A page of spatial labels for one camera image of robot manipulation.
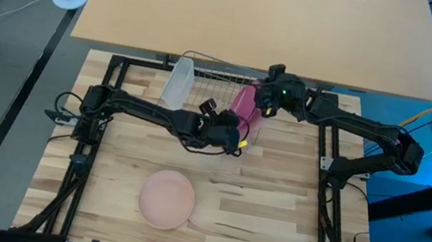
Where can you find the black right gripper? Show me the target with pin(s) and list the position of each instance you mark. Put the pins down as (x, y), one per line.
(277, 96)

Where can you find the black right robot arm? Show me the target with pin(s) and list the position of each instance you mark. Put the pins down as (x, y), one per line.
(356, 122)

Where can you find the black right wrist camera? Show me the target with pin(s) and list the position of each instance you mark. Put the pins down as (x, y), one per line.
(277, 70)

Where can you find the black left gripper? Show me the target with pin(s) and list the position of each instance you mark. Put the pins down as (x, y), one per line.
(228, 119)

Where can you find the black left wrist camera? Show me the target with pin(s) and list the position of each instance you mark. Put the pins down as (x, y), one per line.
(208, 106)

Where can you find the large light wooden desk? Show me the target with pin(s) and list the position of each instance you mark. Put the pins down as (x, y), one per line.
(259, 22)

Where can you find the pale pink plate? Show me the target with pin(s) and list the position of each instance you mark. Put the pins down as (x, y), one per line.
(166, 199)

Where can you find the magenta pink plate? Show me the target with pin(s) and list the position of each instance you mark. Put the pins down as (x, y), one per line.
(242, 101)

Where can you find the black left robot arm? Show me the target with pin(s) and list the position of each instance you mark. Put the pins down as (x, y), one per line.
(143, 109)

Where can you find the black aluminium table frame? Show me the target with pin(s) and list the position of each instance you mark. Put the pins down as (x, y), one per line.
(142, 64)

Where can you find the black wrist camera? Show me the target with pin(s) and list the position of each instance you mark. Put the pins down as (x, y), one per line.
(277, 70)
(208, 106)

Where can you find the white translucent utensil holder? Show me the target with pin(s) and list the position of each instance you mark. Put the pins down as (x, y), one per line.
(178, 84)

